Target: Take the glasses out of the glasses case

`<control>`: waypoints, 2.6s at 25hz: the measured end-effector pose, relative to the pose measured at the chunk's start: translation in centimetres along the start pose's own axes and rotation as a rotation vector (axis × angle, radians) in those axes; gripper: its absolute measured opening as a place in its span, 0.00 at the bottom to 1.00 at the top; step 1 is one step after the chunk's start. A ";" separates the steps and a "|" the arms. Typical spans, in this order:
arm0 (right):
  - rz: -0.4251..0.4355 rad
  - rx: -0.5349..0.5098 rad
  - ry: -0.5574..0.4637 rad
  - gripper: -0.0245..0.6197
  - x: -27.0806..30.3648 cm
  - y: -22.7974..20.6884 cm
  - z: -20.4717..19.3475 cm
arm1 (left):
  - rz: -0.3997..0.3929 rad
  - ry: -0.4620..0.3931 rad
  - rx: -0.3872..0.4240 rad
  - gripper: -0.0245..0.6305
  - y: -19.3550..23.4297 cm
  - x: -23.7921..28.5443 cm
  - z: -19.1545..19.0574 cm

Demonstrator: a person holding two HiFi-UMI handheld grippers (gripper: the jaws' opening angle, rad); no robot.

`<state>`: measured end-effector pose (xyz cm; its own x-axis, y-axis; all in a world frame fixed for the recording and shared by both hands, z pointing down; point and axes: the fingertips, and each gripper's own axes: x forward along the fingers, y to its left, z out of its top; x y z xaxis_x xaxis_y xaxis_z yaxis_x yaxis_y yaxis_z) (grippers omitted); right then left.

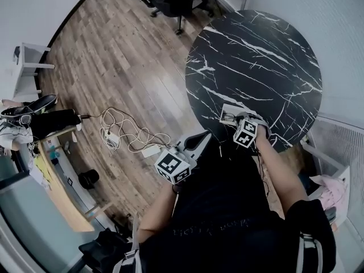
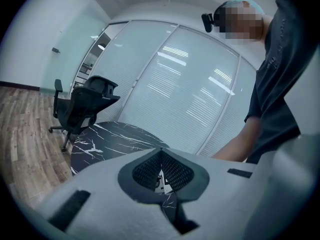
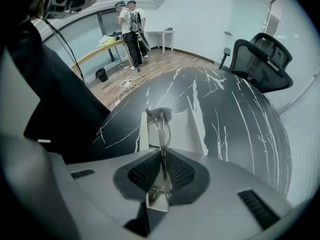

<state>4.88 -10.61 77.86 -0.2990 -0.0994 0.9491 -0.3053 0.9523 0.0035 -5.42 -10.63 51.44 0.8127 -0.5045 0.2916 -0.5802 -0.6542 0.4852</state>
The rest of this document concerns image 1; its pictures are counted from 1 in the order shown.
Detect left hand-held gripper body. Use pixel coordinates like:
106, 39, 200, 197
154, 141, 198, 185

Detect person's right forearm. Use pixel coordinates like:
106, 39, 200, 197
254, 133, 310, 210

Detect black headset with cables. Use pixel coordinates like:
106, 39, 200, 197
0, 106, 34, 127

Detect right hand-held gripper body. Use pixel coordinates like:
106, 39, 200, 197
233, 111, 271, 148

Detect white window blinds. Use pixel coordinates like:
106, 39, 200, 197
308, 114, 364, 183

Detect person's left forearm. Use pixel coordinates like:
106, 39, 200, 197
137, 181, 179, 241

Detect yellow cloth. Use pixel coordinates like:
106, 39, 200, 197
33, 158, 53, 187

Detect thin black cable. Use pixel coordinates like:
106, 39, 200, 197
79, 113, 172, 142

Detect tangled white cable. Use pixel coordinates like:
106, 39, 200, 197
99, 107, 173, 154

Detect grey shoulder strap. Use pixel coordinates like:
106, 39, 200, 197
112, 212, 143, 273
297, 233, 324, 273

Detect person's black clothed body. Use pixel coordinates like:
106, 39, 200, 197
78, 136, 337, 273

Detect pink cloth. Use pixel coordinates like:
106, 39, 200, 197
317, 176, 350, 216

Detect small white side table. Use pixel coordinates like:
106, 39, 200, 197
13, 42, 56, 96

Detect white power adapter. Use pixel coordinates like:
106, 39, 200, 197
104, 130, 121, 148

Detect light wooden desk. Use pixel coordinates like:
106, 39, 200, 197
38, 140, 115, 233

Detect black round bin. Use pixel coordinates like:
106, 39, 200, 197
77, 169, 101, 190

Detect white tray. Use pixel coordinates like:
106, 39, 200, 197
219, 103, 251, 125

